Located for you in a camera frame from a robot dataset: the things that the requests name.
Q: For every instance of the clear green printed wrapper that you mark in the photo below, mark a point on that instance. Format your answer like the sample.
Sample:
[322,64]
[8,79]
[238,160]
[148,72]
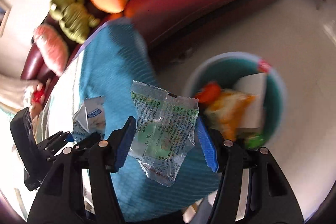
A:
[164,133]

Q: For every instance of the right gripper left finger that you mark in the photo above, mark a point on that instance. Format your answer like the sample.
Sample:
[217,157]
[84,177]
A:
[60,199]

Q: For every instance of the pink carrot plush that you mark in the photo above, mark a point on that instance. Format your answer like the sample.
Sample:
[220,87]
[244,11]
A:
[52,47]

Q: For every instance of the brown monkey plush red shirt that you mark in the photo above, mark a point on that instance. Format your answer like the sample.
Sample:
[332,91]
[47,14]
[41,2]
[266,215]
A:
[35,96]

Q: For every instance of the white blue wipes packet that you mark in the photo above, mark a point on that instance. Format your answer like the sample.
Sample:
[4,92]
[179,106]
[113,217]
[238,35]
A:
[89,119]

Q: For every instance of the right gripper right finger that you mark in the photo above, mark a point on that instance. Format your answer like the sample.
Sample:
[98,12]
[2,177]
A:
[270,198]

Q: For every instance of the green plush toy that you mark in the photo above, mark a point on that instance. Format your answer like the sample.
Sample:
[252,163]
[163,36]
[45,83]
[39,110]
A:
[73,18]

